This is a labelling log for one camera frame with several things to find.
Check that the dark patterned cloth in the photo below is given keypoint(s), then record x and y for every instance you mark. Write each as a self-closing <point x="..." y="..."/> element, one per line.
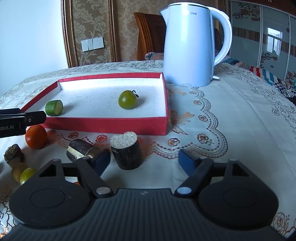
<point x="285" y="89"/>

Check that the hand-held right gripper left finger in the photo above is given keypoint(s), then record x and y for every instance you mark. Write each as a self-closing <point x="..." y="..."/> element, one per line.
<point x="103" y="162"/>

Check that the eggplant piece with cream face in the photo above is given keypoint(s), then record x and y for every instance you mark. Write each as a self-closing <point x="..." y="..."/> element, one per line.
<point x="81" y="147"/>

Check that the embroidered white tablecloth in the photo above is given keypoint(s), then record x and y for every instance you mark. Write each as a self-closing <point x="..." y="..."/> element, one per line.
<point x="231" y="115"/>

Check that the large eggplant piece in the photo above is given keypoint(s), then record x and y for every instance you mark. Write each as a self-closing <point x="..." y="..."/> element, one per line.
<point x="127" y="155"/>

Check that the pink brown blanket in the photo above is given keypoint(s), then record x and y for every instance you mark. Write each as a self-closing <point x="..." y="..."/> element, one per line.
<point x="153" y="56"/>

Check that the white electric kettle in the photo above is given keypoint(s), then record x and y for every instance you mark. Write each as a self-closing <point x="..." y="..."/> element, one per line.
<point x="185" y="46"/>

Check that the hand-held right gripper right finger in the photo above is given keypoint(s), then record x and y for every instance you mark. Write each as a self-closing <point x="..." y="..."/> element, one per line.
<point x="186" y="162"/>

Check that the orange tangerine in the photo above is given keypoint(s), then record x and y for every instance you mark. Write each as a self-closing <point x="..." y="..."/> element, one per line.
<point x="35" y="137"/>
<point x="76" y="183"/>

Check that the red shallow cardboard box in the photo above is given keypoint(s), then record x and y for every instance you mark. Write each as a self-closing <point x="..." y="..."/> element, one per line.
<point x="101" y="91"/>

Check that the floral sliding door wardrobe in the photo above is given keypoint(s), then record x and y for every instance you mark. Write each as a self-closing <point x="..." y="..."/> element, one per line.
<point x="249" y="34"/>

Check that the wooden headboard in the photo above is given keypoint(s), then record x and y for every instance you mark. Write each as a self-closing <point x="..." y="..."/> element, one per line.
<point x="150" y="34"/>

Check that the small pale yellow potato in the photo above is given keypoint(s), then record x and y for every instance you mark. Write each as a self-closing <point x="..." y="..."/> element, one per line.
<point x="16" y="172"/>

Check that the green cucumber piece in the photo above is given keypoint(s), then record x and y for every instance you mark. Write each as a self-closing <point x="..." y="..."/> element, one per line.
<point x="54" y="107"/>

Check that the eggplant piece with brown face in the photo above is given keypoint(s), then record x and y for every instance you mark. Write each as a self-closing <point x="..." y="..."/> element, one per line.
<point x="12" y="153"/>

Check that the green tomato with stem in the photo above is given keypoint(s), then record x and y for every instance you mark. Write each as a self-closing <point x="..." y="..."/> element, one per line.
<point x="127" y="100"/>

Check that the gilded wall moulding frame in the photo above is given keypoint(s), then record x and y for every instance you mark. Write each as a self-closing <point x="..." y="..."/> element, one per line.
<point x="66" y="34"/>

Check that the white wall light switch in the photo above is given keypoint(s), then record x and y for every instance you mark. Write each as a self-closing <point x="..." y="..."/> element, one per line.
<point x="92" y="44"/>

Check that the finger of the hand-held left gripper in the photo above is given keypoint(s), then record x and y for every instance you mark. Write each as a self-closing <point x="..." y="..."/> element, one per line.
<point x="35" y="118"/>

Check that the striped colourful blanket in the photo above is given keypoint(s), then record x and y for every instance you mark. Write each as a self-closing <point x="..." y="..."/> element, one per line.
<point x="266" y="74"/>

